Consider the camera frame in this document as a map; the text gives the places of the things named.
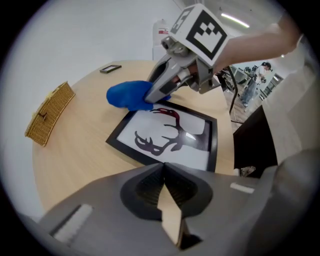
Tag black framed deer picture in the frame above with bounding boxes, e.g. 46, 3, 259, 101
105, 99, 219, 173

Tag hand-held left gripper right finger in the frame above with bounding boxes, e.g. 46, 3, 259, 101
164, 162, 273, 256

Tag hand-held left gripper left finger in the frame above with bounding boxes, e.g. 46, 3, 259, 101
39, 162, 180, 256

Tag wicker tissue box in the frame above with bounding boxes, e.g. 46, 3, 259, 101
24, 80, 77, 148

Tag person's black trousers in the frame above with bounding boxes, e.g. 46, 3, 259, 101
232, 104, 279, 179

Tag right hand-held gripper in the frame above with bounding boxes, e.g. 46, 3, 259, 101
144, 3, 228, 104

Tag blue cleaning cloth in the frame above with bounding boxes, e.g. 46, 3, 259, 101
106, 80, 173, 112

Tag small black framed picture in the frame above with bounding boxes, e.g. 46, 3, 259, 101
99, 64, 123, 75

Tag person's right forearm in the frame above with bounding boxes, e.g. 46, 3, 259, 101
213, 15, 302, 74

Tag ceiling light strip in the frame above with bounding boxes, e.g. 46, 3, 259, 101
220, 12, 251, 29

